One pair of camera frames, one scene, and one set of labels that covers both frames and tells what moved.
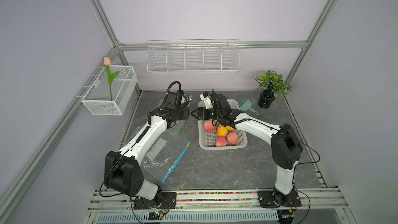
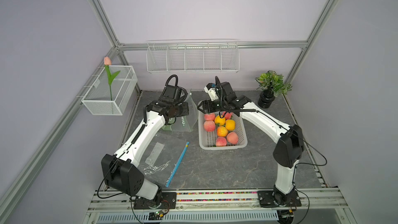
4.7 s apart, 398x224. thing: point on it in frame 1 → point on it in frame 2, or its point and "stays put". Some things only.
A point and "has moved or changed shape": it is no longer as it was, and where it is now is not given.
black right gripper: [202, 113] → [204, 103]
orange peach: [222, 131] stays put
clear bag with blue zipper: [164, 156] stays put
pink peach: [221, 141] stays put
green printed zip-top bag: [174, 130] has moved or changed shape
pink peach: [208, 125] stays put
